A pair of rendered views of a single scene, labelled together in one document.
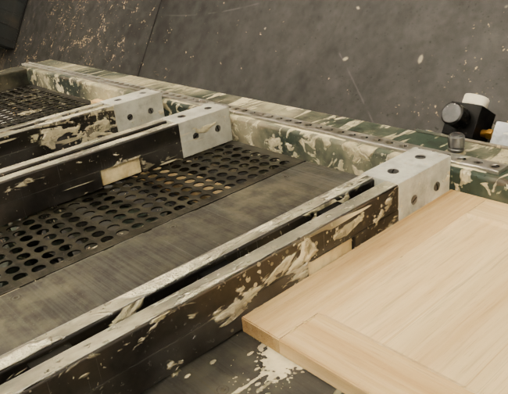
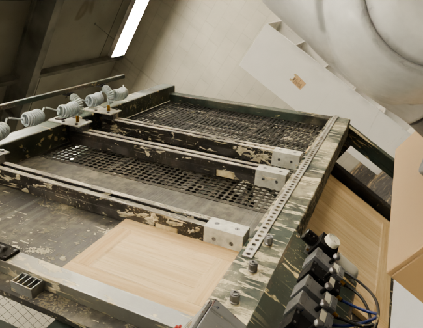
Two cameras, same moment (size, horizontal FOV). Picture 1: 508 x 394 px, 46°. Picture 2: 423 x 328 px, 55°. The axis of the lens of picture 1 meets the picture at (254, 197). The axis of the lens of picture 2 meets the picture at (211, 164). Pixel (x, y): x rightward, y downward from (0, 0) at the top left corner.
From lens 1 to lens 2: 1.19 m
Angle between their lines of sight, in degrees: 57
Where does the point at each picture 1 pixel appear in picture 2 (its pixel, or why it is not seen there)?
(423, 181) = (220, 235)
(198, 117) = (267, 172)
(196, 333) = (111, 211)
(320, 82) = not seen: outside the picture
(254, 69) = not seen: outside the picture
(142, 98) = (288, 154)
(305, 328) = (122, 230)
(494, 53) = not seen: outside the picture
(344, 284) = (148, 233)
